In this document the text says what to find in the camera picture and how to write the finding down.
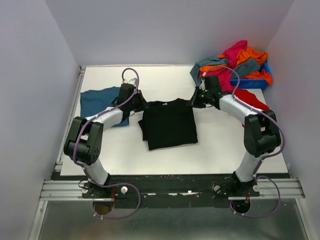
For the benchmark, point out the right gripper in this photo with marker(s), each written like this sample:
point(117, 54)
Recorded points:
point(195, 102)

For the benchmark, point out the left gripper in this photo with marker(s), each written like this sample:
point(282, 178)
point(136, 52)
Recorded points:
point(143, 103)

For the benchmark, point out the black t shirt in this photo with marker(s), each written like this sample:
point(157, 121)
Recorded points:
point(168, 124)

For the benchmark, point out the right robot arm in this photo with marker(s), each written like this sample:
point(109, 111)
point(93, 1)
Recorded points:
point(262, 133)

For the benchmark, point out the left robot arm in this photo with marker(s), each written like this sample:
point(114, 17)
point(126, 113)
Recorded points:
point(84, 139)

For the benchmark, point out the magenta t shirt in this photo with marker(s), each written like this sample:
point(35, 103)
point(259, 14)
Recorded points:
point(231, 58)

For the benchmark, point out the red t shirt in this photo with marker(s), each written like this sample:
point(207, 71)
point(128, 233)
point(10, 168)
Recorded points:
point(250, 99)

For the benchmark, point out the folded blue t shirt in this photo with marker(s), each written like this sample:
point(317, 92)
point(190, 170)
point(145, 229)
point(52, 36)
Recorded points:
point(93, 102)

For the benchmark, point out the grey blue t shirt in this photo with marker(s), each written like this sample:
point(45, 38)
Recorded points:
point(224, 74)

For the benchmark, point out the blue plastic bin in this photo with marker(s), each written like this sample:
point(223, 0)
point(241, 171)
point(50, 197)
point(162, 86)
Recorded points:
point(253, 75)

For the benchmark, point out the orange t shirt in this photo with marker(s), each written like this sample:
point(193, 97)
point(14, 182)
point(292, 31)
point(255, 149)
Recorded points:
point(260, 57)

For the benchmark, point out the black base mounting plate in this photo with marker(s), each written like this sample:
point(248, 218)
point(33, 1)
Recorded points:
point(183, 191)

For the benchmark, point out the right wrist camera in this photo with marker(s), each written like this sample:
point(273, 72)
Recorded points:
point(202, 85)

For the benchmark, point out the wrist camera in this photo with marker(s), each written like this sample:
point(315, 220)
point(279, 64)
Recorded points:
point(134, 81)
point(202, 85)

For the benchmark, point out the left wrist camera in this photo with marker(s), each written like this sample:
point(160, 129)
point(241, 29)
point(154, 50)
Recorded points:
point(134, 81)

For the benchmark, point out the aluminium frame rail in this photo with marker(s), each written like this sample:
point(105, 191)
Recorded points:
point(53, 190)

